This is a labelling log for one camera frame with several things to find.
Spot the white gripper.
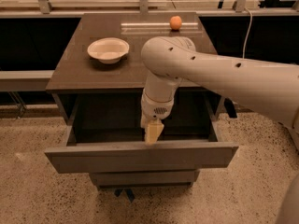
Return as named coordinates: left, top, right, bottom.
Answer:
left=140, top=93, right=174, bottom=145

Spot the grey top drawer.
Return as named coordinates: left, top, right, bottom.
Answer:
left=45, top=91, right=238, bottom=174

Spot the grey drawer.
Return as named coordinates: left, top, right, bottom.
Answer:
left=45, top=91, right=238, bottom=174
left=90, top=170, right=200, bottom=187

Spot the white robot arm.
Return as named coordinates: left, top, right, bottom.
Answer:
left=141, top=37, right=299, bottom=224

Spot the grey drawer cabinet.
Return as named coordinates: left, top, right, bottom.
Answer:
left=46, top=11, right=238, bottom=191

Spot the grey bottom drawer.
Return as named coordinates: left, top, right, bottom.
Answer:
left=90, top=170, right=200, bottom=187

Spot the blue tape cross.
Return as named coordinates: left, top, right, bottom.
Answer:
left=114, top=189, right=135, bottom=203

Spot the white bowl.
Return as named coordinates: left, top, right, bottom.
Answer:
left=87, top=37, right=130, bottom=64

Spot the orange fruit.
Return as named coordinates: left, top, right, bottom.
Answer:
left=169, top=16, right=182, bottom=31

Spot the metal window railing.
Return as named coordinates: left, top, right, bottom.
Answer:
left=0, top=0, right=299, bottom=19

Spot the white cable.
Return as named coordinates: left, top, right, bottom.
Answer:
left=241, top=7, right=254, bottom=60

